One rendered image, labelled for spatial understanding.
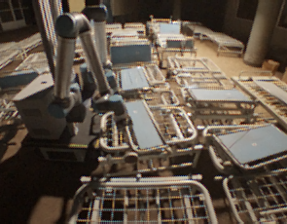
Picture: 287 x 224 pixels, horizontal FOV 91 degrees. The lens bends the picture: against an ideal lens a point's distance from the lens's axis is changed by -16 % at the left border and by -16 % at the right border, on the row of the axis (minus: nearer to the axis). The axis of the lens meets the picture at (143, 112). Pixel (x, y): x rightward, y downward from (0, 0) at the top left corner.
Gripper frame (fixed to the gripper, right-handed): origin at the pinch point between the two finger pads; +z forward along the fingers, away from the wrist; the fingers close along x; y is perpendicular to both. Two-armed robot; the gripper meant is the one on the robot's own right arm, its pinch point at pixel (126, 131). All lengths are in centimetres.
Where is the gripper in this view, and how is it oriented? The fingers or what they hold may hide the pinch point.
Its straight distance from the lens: 133.0
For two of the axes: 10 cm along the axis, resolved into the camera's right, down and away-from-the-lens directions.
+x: -9.5, 3.1, -1.0
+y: -2.7, -5.7, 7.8
